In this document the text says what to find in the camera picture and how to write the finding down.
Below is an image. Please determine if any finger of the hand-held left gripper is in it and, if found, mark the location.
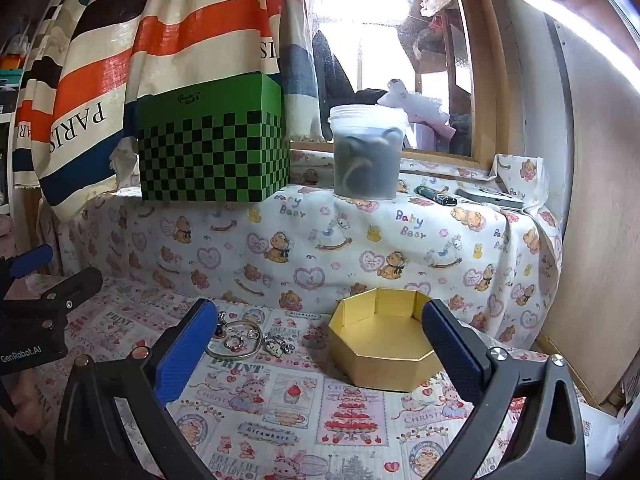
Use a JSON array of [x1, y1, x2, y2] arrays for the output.
[[0, 266, 103, 322], [0, 244, 54, 306]]

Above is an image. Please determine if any green black checkered box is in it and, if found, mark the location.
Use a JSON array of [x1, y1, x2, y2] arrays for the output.
[[137, 72, 292, 204]]

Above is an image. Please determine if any white light tube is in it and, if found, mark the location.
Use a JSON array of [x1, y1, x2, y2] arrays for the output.
[[514, 0, 640, 93]]

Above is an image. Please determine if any gold octagonal box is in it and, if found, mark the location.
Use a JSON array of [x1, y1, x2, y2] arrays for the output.
[[327, 287, 453, 392]]

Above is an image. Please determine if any bear print cloth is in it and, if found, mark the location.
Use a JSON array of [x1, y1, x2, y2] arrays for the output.
[[40, 152, 563, 348]]

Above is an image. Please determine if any white pink plush toy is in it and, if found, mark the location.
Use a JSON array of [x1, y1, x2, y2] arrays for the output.
[[377, 78, 457, 138]]

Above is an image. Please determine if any striped curtain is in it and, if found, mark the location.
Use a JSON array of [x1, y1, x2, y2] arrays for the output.
[[12, 0, 328, 221]]

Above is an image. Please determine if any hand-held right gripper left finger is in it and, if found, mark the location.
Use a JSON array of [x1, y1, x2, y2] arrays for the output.
[[55, 298, 218, 480]]

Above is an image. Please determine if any white paper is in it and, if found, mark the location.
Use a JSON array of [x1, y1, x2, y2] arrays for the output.
[[580, 400, 640, 476]]

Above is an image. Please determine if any wooden board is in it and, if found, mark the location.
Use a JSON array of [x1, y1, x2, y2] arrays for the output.
[[540, 25, 640, 406]]

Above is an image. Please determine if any dark garment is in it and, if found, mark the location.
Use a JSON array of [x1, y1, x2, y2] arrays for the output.
[[311, 30, 391, 111]]

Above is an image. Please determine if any pink cake print cloth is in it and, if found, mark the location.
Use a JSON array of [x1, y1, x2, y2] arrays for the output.
[[20, 275, 551, 480]]

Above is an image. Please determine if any white flat device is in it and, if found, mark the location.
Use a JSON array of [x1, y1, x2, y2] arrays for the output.
[[456, 185, 525, 212]]

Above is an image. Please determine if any clear plastic tub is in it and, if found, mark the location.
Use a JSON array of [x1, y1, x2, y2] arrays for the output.
[[328, 104, 408, 200]]

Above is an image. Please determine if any wooden window frame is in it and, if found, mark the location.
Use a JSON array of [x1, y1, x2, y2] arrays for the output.
[[287, 0, 506, 166]]

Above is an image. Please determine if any green lighter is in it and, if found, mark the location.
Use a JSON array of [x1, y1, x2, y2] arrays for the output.
[[415, 186, 458, 207]]

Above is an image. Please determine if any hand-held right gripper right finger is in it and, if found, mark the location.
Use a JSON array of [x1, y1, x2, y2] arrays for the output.
[[421, 299, 586, 480]]

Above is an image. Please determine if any silver bangle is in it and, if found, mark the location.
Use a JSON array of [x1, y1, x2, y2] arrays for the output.
[[206, 318, 264, 360]]

